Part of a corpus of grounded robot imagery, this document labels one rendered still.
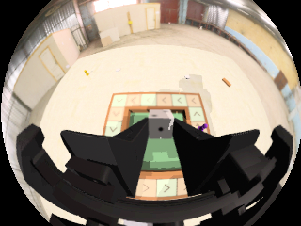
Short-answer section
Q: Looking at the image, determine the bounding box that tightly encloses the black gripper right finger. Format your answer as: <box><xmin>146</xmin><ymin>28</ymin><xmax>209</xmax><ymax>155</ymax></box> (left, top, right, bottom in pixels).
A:
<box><xmin>172</xmin><ymin>117</ymin><xmax>260</xmax><ymax>196</ymax></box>

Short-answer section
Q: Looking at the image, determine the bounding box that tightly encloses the purple pawn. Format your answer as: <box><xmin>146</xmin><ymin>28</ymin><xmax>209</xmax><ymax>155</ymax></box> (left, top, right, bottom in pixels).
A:
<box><xmin>198</xmin><ymin>123</ymin><xmax>208</xmax><ymax>132</ymax></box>

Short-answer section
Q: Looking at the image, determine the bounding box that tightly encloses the white die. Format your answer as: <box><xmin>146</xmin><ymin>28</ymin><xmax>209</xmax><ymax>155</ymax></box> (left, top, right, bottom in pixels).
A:
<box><xmin>148</xmin><ymin>110</ymin><xmax>174</xmax><ymax>139</ymax></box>

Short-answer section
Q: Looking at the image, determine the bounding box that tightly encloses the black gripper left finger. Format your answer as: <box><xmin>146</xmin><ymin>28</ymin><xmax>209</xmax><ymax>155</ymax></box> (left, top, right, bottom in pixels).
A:
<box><xmin>60</xmin><ymin>117</ymin><xmax>148</xmax><ymax>197</ymax></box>

